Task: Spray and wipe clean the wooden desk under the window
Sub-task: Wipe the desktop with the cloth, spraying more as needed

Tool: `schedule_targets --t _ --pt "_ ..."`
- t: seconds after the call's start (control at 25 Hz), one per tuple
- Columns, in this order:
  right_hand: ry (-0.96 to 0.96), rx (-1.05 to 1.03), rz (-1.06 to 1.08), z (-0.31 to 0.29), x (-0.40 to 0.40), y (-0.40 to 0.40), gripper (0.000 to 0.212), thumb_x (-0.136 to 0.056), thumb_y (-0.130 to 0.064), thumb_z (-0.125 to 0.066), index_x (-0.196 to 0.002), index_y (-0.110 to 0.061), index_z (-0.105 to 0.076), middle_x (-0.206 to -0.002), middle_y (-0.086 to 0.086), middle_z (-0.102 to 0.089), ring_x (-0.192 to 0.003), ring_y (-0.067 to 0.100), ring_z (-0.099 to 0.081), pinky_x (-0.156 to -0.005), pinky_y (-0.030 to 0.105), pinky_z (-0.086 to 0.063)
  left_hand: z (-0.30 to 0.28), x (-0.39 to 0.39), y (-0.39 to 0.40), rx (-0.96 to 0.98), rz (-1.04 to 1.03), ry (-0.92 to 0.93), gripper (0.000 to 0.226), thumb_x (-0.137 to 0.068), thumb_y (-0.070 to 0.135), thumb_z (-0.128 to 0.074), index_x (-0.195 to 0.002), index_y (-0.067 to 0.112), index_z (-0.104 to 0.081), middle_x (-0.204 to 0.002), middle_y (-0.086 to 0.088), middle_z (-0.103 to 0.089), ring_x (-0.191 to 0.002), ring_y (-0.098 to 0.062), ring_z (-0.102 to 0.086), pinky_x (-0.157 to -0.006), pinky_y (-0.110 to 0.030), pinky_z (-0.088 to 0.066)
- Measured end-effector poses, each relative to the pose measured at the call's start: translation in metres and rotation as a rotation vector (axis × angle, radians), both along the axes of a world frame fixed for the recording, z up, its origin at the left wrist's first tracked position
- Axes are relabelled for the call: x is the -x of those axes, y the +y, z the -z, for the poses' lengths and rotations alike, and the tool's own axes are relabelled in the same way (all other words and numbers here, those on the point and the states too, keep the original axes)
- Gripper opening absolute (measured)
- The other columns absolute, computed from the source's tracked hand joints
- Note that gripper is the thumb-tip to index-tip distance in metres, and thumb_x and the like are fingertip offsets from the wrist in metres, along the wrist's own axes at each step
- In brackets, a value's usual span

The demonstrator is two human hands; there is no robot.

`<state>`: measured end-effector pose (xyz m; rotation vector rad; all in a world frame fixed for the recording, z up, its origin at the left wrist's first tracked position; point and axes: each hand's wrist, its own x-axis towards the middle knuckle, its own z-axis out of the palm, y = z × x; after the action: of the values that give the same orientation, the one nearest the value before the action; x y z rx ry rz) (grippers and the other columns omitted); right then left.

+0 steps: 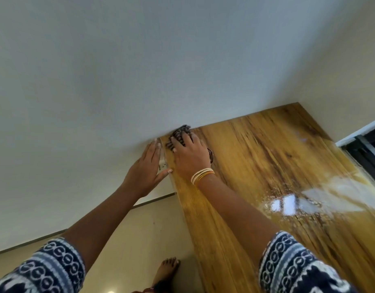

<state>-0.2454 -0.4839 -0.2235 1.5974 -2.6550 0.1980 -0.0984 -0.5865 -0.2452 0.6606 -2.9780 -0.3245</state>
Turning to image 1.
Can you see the person's right hand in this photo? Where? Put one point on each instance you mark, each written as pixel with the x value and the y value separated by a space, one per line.
pixel 192 158

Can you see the person's left hand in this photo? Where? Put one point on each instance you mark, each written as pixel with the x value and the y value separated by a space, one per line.
pixel 144 173

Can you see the striped brown cloth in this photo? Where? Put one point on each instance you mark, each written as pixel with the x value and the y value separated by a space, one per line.
pixel 180 132

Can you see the person's left forearm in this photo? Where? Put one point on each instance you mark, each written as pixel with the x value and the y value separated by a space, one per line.
pixel 102 222

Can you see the person's right forearm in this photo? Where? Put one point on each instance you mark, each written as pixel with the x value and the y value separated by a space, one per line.
pixel 236 210

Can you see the person's left foot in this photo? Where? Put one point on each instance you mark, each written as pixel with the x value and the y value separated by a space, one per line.
pixel 164 271

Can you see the gold bangles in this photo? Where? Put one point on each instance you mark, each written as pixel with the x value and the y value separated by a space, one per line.
pixel 202 175

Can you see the yellow dress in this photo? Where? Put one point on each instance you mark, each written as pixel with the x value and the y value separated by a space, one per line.
pixel 148 290

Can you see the navy patterned left sleeve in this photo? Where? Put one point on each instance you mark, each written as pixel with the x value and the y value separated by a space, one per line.
pixel 47 268

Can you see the navy patterned sleeve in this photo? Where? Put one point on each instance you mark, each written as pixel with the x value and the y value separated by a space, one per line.
pixel 291 265
pixel 47 268

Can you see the navy patterned right sleeve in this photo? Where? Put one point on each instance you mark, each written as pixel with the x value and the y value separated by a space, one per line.
pixel 291 265

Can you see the white wall socket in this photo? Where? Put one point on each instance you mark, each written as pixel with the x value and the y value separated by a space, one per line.
pixel 163 164

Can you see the black window frame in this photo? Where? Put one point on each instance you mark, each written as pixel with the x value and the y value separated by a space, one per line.
pixel 370 149

